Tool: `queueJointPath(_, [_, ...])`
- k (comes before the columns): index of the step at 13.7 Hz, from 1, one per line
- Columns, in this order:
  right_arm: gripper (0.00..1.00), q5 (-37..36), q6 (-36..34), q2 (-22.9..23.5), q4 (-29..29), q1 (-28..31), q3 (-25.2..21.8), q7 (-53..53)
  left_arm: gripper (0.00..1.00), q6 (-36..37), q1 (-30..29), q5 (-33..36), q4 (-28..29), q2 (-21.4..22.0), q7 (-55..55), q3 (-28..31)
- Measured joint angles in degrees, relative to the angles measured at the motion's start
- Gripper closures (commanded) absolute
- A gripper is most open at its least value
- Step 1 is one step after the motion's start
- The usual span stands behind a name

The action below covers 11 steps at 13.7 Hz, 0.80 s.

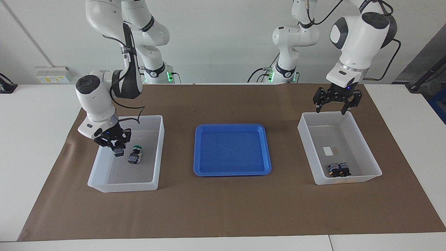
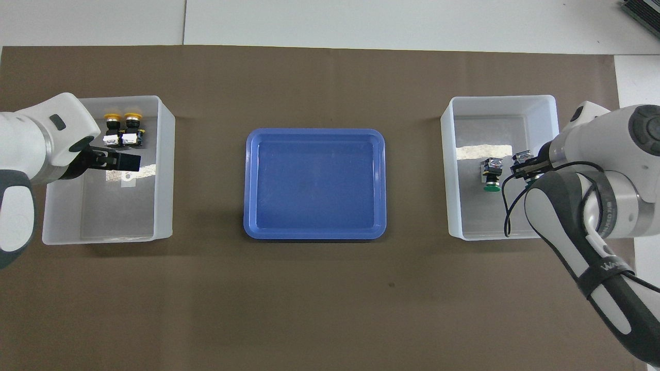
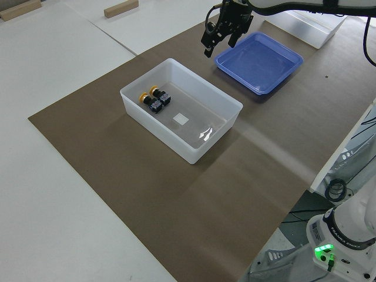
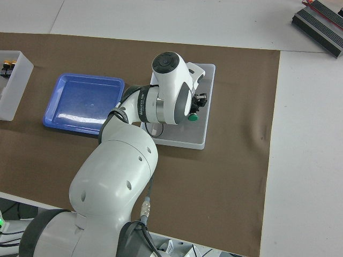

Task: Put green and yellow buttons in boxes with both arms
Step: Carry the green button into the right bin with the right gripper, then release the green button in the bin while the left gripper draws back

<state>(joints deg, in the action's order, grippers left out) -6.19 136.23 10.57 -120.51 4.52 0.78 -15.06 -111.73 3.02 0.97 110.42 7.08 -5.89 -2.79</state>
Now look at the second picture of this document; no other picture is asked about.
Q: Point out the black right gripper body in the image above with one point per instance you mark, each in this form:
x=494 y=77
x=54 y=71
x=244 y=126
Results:
x=546 y=153

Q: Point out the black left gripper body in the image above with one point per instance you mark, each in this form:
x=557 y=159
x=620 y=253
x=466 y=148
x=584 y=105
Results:
x=87 y=162

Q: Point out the green push button switch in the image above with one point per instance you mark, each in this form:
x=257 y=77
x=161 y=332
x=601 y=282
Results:
x=493 y=166
x=524 y=155

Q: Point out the yellow push button switch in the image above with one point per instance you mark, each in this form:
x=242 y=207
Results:
x=112 y=123
x=133 y=123

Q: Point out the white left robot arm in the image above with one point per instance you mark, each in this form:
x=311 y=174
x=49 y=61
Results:
x=26 y=144

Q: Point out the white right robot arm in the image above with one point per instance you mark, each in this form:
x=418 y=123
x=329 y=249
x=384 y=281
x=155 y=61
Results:
x=603 y=206

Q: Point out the translucent white plastic box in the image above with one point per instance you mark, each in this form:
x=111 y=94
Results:
x=474 y=216
x=103 y=216

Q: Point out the dark grey ribbed device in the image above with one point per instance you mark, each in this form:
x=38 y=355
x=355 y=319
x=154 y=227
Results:
x=644 y=13

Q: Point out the blue plastic tray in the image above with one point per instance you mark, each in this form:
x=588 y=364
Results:
x=314 y=185

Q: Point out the brown paper mat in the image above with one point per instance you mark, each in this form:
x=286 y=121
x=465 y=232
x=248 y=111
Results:
x=319 y=299

